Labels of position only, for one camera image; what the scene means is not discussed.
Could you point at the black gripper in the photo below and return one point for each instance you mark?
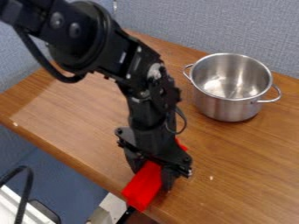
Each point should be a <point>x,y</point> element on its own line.
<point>155,145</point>

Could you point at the red rectangular block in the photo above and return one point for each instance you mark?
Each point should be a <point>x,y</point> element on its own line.
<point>143,186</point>

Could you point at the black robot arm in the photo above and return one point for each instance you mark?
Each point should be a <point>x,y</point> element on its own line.
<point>75,40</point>

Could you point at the stainless steel pot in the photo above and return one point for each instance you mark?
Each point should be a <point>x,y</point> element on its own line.
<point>231,85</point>

